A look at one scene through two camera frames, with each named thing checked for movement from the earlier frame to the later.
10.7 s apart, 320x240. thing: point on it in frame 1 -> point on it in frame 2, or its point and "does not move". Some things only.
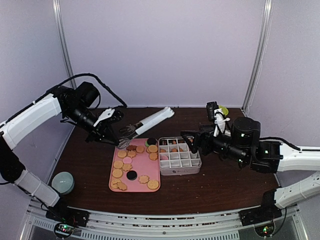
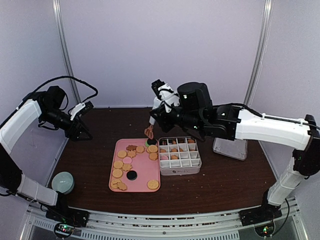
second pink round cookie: x=127 y=160 does not move
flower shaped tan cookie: x=143 y=179 -> x=149 y=132
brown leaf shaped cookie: x=131 y=147 does not move
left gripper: x=103 y=132 -> x=73 y=135
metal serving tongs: x=129 y=132 -> x=157 y=114
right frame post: x=258 y=61 does not move
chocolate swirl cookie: x=163 y=142 does not move
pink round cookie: x=163 y=157 does not move
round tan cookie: x=152 y=148 does not move
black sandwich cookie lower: x=131 y=175 does not move
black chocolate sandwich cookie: x=151 y=141 does not move
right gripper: x=198 y=137 -> x=166 y=126
